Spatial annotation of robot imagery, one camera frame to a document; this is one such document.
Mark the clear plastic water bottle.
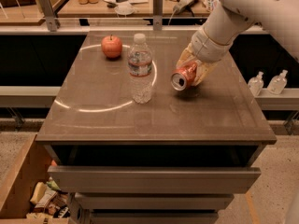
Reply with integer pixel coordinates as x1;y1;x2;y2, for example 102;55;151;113
127;33;153;104

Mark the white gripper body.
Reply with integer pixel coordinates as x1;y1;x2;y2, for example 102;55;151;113
191;26;233;63

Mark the white power strip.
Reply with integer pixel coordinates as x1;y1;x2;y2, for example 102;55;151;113
173;0;199;14

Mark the middle grey drawer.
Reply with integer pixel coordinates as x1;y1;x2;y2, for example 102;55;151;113
75;193;234;210

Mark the bottom grey drawer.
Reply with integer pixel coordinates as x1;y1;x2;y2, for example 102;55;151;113
91;213;219;224

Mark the grey drawer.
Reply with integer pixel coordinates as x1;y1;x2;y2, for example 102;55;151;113
48;166;261;194
91;213;219;224
75;193;234;210

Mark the grey drawer cabinet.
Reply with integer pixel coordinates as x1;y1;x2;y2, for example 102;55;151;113
36;31;276;224

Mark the middle metal bracket post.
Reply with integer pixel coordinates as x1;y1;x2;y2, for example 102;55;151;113
152;0;163;31

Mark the left metal bracket post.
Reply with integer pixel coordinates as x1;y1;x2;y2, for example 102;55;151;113
38;0;59;32

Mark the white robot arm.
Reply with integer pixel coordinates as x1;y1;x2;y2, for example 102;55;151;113
177;0;299;86

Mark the red coke can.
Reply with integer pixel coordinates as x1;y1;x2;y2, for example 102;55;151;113
171;62;197;91

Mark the top grey drawer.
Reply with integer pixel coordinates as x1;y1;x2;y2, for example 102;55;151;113
48;166;261;194

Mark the hand sanitizer bottle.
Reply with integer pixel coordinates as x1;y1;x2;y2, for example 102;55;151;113
248;71;263;96
267;70;288;94

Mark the wooden desk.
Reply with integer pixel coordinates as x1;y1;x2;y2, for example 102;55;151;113
58;0;209;18

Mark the wooden snack box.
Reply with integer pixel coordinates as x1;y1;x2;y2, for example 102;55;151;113
0;135;71;224

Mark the left hand sanitizer bottle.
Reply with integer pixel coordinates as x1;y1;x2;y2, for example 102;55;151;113
248;71;263;96

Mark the patterned white mug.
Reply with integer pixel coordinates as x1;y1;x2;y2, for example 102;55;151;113
205;0;219;12

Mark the white bowl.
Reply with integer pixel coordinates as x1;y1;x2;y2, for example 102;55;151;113
114;5;135;16

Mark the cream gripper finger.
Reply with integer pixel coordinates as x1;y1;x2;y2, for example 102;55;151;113
192;60;217;86
176;44;198;68

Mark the metal bracket post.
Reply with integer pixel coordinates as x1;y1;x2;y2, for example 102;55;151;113
152;0;163;31
38;0;59;32

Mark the red apple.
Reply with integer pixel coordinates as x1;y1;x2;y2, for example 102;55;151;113
101;35;122;59

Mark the right hand sanitizer bottle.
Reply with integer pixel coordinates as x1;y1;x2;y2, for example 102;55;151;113
267;70;288;94

